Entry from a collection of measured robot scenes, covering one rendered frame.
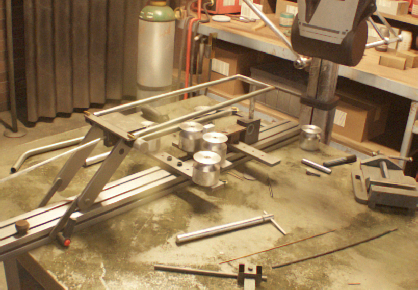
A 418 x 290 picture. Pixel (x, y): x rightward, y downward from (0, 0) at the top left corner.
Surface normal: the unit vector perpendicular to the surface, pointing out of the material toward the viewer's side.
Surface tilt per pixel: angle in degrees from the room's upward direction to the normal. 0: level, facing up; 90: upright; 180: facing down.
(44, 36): 89
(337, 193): 0
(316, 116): 90
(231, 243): 0
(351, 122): 90
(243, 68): 91
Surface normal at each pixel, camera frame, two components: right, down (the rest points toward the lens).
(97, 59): -0.13, 0.40
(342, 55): -0.54, 0.70
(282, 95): -0.70, 0.25
